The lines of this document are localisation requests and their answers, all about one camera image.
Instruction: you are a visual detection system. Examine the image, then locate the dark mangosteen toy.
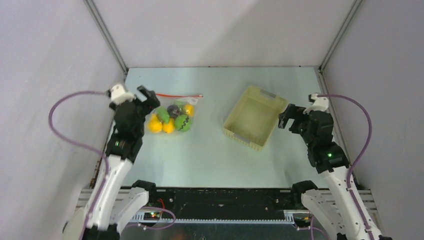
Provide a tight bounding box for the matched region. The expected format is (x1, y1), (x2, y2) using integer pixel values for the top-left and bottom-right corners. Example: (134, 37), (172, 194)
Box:
(167, 104), (182, 119)

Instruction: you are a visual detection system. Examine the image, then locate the clear zip top bag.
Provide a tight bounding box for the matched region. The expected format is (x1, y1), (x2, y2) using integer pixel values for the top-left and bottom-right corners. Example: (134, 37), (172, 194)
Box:
(146, 93), (204, 134)

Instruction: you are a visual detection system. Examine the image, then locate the yellow lemon toy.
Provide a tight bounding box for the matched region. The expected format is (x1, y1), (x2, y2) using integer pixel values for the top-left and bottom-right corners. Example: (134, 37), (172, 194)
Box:
(162, 118), (176, 134)

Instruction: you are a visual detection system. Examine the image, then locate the green watermelon toy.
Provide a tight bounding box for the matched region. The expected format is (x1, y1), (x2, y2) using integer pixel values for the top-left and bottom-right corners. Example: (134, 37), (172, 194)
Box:
(174, 114), (192, 132)

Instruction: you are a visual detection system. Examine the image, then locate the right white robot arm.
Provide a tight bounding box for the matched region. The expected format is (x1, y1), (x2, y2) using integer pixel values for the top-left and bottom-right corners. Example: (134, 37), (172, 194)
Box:
(278, 104), (385, 240)

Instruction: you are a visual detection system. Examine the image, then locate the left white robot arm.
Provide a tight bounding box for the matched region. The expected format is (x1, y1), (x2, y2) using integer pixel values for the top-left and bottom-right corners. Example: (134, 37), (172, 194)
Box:
(79, 83), (161, 240)

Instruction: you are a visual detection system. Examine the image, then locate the yellow mango toy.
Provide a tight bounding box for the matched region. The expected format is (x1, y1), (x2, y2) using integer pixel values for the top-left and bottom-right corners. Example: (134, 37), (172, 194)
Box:
(182, 103), (195, 117)

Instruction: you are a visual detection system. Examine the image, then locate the cream plastic basket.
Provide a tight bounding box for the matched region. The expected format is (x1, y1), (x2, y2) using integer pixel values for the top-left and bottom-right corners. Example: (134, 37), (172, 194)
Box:
(223, 85), (289, 151)

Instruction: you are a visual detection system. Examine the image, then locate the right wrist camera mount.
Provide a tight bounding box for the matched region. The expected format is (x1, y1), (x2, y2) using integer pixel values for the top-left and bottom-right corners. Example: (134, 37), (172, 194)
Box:
(302, 93), (330, 115)

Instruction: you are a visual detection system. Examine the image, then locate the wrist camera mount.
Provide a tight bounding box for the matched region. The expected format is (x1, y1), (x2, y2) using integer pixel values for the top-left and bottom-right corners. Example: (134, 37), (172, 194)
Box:
(302, 93), (330, 115)
(107, 83), (136, 105)

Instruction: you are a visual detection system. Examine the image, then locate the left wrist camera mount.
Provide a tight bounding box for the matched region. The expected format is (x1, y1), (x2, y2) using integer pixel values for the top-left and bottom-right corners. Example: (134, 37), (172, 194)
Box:
(107, 83), (136, 105)

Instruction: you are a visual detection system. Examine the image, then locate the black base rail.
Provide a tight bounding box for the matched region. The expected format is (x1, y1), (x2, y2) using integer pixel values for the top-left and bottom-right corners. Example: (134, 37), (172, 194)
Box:
(149, 187), (305, 221)

